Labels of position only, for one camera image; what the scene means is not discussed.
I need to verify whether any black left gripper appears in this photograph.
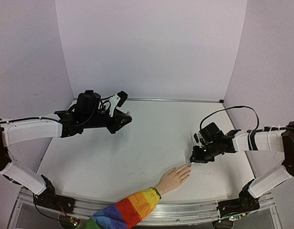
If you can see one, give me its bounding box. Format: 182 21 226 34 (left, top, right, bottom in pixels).
84 109 133 134

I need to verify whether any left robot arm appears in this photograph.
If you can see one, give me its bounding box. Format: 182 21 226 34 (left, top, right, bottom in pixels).
0 90 132 208

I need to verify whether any rainbow sleeve forearm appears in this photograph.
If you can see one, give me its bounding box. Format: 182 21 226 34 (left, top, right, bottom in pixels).
84 187 161 229

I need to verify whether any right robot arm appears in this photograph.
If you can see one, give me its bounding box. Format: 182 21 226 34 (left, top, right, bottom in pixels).
189 121 294 219

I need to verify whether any mannequin hand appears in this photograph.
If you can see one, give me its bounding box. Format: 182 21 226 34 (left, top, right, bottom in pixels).
155 165 191 196

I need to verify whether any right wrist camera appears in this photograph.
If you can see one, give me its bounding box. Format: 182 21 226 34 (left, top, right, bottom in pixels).
193 132 207 147

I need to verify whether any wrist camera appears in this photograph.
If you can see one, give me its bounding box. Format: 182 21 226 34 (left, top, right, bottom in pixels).
193 132 207 147
108 91 128 117

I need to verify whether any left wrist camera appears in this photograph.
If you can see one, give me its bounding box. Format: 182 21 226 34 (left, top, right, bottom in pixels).
108 91 128 117

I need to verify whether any aluminium back table rail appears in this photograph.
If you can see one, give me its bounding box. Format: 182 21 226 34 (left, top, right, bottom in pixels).
127 98 224 104

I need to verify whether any aluminium front rail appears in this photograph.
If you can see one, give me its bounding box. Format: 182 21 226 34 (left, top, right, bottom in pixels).
8 188 282 229

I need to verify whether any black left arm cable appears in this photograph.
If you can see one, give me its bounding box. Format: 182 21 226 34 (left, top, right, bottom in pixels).
0 115 64 125

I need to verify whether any black right camera cable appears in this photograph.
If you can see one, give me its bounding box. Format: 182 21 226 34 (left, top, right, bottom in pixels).
199 106 260 132

